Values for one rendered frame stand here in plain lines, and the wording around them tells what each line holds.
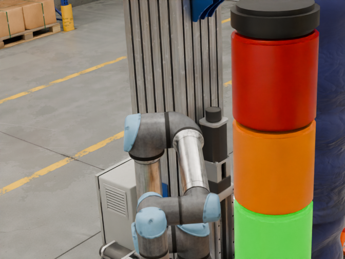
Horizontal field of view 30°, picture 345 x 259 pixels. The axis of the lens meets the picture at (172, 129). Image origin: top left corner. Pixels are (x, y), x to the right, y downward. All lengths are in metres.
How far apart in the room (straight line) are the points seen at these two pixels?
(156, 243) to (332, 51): 0.62
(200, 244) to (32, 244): 2.52
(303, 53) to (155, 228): 1.26
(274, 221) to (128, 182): 2.20
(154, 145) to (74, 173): 3.54
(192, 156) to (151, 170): 0.25
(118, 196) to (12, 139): 3.84
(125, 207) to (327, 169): 1.25
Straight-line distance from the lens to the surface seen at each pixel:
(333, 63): 1.43
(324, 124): 1.47
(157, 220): 1.58
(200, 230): 2.21
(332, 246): 1.68
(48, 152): 5.96
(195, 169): 1.80
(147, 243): 1.61
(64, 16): 10.18
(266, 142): 0.37
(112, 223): 2.72
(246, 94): 0.37
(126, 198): 2.57
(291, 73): 0.36
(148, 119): 1.99
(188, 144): 1.90
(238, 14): 0.36
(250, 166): 0.38
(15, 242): 4.68
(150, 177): 2.07
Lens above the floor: 2.42
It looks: 23 degrees down
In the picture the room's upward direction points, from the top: 3 degrees counter-clockwise
